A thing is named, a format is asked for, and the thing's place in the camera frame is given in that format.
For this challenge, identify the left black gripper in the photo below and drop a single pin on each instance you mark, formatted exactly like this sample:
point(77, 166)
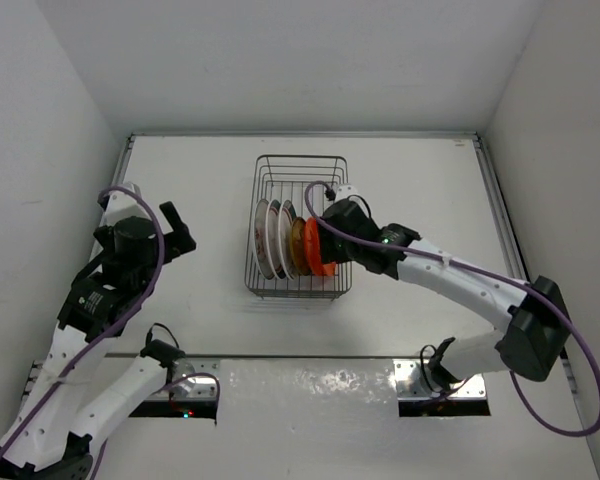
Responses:
point(178, 241)

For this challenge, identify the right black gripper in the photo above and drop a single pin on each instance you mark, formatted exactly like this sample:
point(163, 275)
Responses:
point(328, 250)

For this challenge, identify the orange plate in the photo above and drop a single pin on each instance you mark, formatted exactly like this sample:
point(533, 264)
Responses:
point(312, 248)
point(329, 269)

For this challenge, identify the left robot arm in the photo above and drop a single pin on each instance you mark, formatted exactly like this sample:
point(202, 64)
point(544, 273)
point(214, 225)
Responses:
point(56, 436)

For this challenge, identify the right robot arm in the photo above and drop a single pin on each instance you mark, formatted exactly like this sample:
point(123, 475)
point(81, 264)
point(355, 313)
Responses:
point(527, 337)

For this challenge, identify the yellow brown plate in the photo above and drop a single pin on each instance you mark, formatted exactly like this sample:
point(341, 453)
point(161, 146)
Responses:
point(297, 247)

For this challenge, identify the white plate dark rim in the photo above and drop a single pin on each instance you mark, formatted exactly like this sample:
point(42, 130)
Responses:
point(286, 218)

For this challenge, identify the white plate green rim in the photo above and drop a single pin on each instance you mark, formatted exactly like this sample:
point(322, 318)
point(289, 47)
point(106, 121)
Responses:
point(271, 236)

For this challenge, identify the white patterned plate leftmost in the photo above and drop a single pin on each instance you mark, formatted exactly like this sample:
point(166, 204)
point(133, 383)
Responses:
point(259, 243)

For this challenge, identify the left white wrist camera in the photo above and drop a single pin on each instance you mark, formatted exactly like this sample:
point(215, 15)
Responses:
point(118, 205)

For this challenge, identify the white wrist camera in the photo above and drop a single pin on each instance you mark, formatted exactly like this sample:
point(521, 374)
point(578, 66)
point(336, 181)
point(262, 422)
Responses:
point(340, 192)
point(118, 205)

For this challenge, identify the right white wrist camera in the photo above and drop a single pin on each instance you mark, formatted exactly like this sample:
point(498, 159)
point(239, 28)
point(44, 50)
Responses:
point(340, 192)

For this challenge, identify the metal wire dish rack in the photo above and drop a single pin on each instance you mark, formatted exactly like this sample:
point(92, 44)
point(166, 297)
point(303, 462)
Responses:
point(285, 177)

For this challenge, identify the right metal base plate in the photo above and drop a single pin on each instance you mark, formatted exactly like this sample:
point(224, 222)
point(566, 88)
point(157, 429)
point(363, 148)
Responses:
point(411, 387)

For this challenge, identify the metal base plate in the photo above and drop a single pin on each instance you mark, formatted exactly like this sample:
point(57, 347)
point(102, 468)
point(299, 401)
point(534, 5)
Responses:
point(411, 387)
point(194, 379)

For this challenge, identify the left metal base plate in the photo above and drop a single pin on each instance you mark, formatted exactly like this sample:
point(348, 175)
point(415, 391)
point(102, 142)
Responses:
point(194, 379)

